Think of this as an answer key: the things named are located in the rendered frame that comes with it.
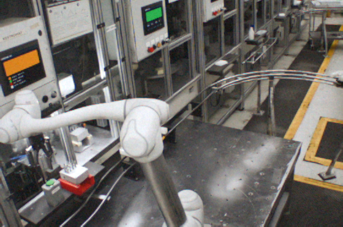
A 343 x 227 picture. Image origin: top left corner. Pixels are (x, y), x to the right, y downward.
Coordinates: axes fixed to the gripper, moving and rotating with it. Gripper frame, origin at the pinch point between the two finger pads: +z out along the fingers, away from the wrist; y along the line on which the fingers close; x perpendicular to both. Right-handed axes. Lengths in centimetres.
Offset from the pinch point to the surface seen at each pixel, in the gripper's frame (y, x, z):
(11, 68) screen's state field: -1, -7, -51
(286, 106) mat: -329, 40, 108
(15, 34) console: -9, -10, -65
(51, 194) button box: 2.6, 3.2, 14.4
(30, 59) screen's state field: -13, -7, -52
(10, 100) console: 2.3, -9.5, -36.7
